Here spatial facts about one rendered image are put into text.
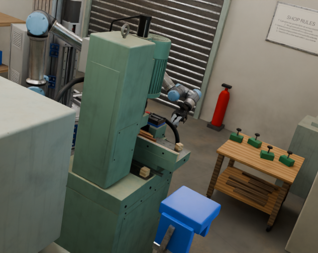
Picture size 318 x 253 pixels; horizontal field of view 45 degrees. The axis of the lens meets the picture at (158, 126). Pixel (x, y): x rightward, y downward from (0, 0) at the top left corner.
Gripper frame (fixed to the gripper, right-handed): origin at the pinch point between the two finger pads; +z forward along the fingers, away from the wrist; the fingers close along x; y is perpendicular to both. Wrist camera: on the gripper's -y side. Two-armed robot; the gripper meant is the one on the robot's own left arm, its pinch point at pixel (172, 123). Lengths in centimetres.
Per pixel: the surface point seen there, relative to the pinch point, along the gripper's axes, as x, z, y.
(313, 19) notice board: -27, -255, 67
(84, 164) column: 7, 71, -37
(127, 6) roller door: 215, -231, 104
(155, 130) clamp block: -2.2, 22.0, -17.0
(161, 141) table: -7.6, 24.9, -12.9
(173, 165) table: -25, 40, -20
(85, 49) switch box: 18, 41, -83
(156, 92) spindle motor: -5, 20, -49
